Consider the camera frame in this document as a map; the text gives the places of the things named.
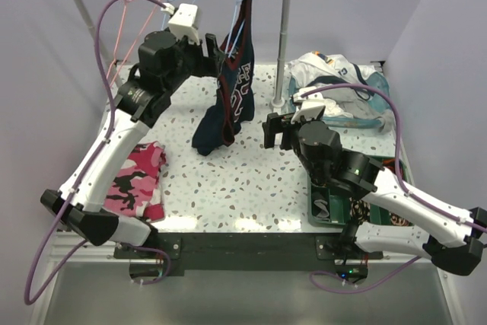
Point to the brown pink floral rolled tie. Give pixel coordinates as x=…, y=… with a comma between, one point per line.
x=397, y=220

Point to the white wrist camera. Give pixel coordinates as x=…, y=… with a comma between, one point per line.
x=310, y=107
x=185, y=23

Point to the green compartment tray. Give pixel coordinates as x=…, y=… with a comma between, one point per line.
x=339, y=208

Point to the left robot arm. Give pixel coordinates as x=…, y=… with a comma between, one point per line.
x=164, y=63

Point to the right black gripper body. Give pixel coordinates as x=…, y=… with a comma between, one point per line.
x=289, y=138

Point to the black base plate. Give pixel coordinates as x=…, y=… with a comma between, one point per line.
x=240, y=252

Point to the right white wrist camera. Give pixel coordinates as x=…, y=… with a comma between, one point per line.
x=310, y=107

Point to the pink wire hanger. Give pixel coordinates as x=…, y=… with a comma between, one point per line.
x=119, y=60

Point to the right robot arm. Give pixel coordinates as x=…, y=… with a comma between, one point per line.
x=446, y=235

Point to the pink camouflage folded garment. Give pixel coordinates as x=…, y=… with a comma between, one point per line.
x=135, y=190

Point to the white garment in basket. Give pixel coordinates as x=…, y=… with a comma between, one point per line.
x=313, y=65

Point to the grey garment in basket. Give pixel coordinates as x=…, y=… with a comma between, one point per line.
x=348, y=108

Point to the navy tank top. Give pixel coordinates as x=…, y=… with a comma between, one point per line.
x=234, y=95

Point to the grey white rolled tie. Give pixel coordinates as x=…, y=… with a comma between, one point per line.
x=321, y=207

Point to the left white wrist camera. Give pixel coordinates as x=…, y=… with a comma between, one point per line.
x=185, y=23

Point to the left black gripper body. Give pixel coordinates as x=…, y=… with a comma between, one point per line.
x=192, y=61

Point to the black white spotted rolled tie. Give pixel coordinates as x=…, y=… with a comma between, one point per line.
x=360, y=211

